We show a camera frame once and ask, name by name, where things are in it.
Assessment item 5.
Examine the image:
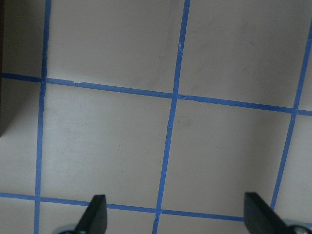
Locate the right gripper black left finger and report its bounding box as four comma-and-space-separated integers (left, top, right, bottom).
74, 195, 108, 234

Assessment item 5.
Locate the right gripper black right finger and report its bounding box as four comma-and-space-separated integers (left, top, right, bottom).
243, 192, 295, 234

